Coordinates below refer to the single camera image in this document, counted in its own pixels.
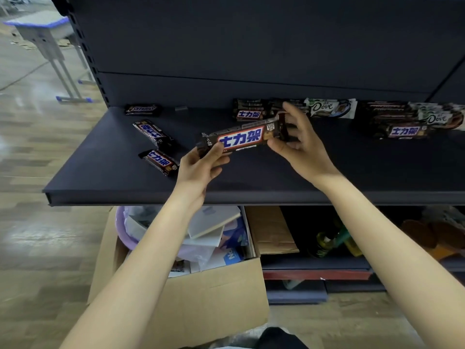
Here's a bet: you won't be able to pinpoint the person's left hand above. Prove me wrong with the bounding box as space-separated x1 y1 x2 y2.
170 141 232 218

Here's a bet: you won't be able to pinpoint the person's right hand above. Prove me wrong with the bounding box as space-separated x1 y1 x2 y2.
267 101 342 191

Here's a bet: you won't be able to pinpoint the Dove bar blue white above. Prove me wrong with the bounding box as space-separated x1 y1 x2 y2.
305 97 358 120

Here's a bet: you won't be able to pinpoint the pile of Snickers bars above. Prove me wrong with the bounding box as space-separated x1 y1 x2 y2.
132 119 174 149

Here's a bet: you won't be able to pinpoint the dark grey metal shelf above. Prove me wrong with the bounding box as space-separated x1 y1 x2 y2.
43 0 465 306

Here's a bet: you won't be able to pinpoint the person's left forearm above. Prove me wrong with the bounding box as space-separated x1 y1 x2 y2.
60 199 206 349

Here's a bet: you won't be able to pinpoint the person's right forearm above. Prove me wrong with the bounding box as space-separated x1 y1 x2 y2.
319 174 465 349

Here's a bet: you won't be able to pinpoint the person's black trousers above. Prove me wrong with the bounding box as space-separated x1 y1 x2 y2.
254 327 310 349

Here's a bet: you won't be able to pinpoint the clear plastic bag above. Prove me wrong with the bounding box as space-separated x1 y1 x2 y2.
123 206 162 240

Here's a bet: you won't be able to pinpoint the blue printed package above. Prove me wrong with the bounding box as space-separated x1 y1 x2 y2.
217 218 251 267

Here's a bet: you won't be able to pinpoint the flat cardboard piece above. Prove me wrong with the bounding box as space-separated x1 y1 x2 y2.
245 206 300 255

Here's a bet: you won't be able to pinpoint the white paper sheet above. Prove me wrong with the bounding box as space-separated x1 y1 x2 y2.
169 247 226 279

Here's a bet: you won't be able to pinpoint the purple plastic basin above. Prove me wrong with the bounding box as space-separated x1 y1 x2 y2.
115 206 140 251

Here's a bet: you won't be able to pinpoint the yellow plastic bottle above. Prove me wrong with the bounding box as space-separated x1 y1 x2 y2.
343 238 364 258

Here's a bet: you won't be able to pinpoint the cardboard box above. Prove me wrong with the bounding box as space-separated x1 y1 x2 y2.
87 206 270 349

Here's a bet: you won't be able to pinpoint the grey school desk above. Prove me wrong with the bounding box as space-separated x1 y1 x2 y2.
3 16 96 104

